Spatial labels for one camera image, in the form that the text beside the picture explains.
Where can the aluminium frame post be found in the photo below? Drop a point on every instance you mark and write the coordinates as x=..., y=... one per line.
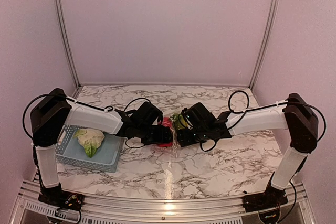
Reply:
x=270, y=21
x=66, y=43

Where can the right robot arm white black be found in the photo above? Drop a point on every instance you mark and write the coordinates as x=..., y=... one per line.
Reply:
x=292, y=114

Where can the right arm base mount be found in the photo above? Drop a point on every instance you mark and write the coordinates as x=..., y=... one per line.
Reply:
x=270, y=198

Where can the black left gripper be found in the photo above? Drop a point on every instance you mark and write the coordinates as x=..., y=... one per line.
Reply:
x=163, y=137

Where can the clear zip top bag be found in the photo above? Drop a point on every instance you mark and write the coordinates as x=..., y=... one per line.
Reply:
x=174, y=150

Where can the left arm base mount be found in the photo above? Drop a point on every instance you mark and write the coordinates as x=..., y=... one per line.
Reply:
x=61, y=199

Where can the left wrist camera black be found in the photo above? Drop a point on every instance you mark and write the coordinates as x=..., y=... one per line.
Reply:
x=147, y=114

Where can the front aluminium rail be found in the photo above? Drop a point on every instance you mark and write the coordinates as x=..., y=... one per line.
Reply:
x=105, y=209

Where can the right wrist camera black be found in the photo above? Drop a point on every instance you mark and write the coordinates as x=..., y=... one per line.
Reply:
x=198, y=116

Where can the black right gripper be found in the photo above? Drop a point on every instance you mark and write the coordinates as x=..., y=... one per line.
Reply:
x=185, y=139

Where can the light blue plastic basket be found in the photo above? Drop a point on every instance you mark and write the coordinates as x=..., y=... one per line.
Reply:
x=70, y=152

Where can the white green fake cabbage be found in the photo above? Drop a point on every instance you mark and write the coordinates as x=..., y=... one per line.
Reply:
x=89, y=139

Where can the right aluminium frame post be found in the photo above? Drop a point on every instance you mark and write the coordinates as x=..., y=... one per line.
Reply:
x=270, y=21

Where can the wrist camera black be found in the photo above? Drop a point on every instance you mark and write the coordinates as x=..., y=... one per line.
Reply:
x=147, y=114
x=198, y=116

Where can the red fake apple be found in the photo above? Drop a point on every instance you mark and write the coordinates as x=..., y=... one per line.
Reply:
x=165, y=145
x=166, y=123

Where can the green fake lettuce leaf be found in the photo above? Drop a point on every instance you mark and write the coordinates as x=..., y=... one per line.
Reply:
x=178, y=121

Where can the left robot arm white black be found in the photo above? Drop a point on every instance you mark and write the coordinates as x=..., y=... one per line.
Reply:
x=45, y=116

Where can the left aluminium frame post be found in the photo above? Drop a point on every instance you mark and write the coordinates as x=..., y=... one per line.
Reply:
x=66, y=43

